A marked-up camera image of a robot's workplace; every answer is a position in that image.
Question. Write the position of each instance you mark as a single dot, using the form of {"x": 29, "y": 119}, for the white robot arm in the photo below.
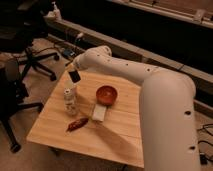
{"x": 166, "y": 108}

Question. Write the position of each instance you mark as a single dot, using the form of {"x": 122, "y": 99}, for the white ceramic cup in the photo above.
{"x": 70, "y": 95}

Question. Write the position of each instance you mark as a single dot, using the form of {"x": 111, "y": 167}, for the red bowl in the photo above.
{"x": 106, "y": 95}

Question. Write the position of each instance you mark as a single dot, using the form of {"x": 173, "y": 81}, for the white sponge block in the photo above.
{"x": 99, "y": 112}

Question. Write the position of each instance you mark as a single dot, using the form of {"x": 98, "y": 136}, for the blue power strip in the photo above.
{"x": 67, "y": 52}

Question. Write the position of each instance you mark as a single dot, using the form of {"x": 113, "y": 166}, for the red chili pepper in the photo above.
{"x": 77, "y": 124}

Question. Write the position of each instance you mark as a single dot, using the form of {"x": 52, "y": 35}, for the white spray bottle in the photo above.
{"x": 56, "y": 11}

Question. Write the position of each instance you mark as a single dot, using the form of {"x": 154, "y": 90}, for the dark office chair left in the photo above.
{"x": 12, "y": 93}

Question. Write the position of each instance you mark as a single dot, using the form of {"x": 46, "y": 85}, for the black office chair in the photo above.
{"x": 21, "y": 22}

